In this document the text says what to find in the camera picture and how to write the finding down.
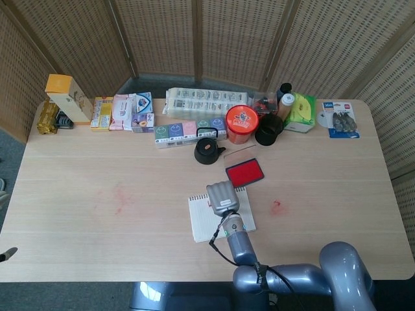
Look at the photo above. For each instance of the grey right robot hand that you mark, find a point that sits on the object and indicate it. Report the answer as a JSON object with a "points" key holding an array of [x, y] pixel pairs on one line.
{"points": [[223, 199]]}

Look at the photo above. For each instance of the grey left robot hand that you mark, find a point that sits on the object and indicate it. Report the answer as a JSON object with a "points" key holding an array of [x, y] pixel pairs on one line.
{"points": [[9, 253]]}

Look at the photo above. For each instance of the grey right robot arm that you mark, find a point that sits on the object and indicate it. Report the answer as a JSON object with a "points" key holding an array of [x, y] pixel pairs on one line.
{"points": [[240, 246]]}

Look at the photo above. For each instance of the white spiral notepad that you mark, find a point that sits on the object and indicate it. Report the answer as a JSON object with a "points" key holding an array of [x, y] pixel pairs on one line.
{"points": [[201, 223]]}

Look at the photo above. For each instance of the red ink pad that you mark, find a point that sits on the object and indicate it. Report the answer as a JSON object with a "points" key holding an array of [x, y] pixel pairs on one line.
{"points": [[244, 171]]}

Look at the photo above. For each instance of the black teapot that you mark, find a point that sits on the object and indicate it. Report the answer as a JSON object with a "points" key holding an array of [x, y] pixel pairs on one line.
{"points": [[206, 150]]}

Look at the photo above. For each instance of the black mesh pen holder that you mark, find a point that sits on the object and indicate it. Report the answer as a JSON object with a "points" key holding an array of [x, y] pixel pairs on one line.
{"points": [[267, 133]]}

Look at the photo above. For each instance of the orange lidded tub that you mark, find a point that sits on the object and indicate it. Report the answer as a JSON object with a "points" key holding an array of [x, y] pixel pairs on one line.
{"points": [[241, 120]]}

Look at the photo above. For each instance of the multicolour pocket tissue pack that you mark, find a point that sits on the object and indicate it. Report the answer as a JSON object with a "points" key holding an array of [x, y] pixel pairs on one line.
{"points": [[175, 133]]}

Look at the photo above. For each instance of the long white tissue pack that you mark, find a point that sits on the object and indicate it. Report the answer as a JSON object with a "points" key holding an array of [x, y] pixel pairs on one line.
{"points": [[194, 103]]}

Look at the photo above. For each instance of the clear plastic box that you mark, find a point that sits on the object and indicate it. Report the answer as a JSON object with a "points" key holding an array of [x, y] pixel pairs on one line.
{"points": [[264, 103]]}

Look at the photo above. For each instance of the small purple box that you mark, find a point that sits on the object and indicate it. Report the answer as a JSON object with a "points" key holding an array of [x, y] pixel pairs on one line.
{"points": [[142, 123]]}

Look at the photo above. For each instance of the brown bottle white cap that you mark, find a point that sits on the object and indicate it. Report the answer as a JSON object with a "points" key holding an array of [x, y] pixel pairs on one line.
{"points": [[286, 103]]}

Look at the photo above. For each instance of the green tissue box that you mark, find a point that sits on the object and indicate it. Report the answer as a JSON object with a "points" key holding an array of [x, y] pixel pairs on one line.
{"points": [[301, 110]]}

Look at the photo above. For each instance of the clear round disc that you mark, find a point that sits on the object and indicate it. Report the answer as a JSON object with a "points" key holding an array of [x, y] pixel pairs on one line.
{"points": [[321, 120]]}

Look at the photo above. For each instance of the blue and white pack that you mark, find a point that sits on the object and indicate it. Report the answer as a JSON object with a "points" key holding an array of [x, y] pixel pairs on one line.
{"points": [[142, 102]]}

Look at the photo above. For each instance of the black bottle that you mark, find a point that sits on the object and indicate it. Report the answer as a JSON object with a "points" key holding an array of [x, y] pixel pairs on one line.
{"points": [[285, 88]]}

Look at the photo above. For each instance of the pink wet wipes pack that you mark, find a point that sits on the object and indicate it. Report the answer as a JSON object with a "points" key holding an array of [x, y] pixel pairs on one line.
{"points": [[121, 111]]}

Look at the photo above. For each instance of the gold foil packet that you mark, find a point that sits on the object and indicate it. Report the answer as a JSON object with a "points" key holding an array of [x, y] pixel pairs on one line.
{"points": [[47, 118]]}

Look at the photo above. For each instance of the blue blister card clips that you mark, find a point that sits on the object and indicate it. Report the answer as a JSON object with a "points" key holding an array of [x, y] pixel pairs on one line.
{"points": [[340, 120]]}

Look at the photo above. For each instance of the yellow box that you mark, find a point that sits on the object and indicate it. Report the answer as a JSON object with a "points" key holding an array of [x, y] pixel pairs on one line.
{"points": [[101, 113]]}

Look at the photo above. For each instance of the tall cream orange carton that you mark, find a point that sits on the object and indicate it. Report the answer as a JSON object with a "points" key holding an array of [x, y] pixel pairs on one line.
{"points": [[71, 100]]}

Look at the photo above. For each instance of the woven folding screen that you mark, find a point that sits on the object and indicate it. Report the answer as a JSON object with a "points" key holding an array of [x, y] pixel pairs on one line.
{"points": [[162, 32]]}

